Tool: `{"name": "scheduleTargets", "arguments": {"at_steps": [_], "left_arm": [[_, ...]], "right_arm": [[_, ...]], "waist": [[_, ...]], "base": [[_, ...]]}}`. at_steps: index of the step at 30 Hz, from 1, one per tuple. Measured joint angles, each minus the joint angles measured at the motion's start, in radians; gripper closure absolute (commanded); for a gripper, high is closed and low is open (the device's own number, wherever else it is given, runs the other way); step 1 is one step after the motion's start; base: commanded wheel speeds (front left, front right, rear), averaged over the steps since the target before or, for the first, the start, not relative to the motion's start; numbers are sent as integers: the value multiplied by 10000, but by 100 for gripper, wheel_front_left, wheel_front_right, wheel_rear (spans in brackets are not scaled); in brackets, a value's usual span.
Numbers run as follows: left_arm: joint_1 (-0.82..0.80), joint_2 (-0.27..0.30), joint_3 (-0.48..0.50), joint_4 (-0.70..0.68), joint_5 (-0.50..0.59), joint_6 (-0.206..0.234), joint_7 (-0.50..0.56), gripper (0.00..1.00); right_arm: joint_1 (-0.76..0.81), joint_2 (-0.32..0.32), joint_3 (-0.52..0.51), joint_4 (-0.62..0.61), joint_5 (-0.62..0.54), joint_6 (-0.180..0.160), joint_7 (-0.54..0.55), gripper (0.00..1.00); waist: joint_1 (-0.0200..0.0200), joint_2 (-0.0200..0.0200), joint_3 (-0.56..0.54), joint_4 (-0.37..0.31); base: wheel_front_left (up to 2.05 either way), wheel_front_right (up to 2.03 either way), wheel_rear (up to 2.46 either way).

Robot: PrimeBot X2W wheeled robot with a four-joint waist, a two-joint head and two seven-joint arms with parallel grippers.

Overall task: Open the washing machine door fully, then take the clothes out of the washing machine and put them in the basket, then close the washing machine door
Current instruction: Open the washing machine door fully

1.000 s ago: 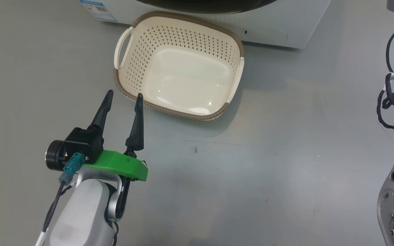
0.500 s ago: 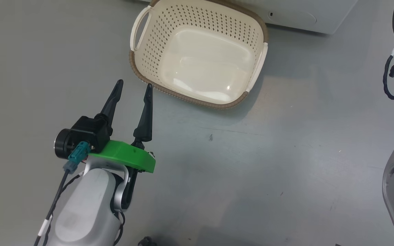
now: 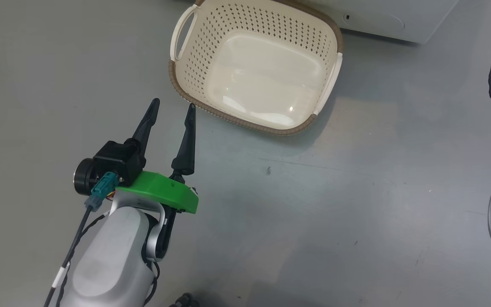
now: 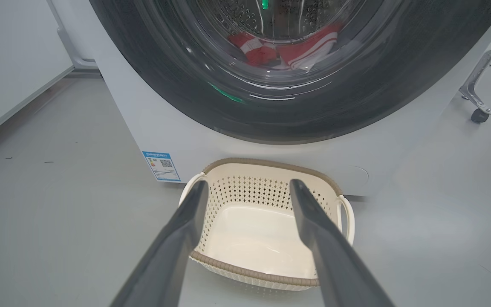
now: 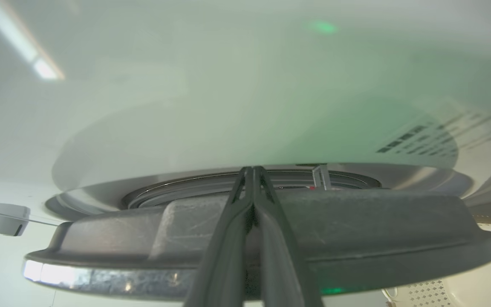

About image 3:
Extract black cable teal plug left arm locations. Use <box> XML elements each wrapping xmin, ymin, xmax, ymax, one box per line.
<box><xmin>43</xmin><ymin>172</ymin><xmax>122</xmax><ymax>307</ymax></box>

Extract white washing machine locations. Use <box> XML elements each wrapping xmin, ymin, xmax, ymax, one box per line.
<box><xmin>301</xmin><ymin>0</ymin><xmax>460</xmax><ymax>44</ymax></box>

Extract cream perforated laundry basket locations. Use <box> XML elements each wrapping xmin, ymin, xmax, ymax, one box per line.
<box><xmin>169</xmin><ymin>0</ymin><xmax>344</xmax><ymax>136</ymax></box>

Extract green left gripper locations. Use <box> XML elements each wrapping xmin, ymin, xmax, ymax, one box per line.
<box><xmin>116</xmin><ymin>98</ymin><xmax>199</xmax><ymax>214</ymax></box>

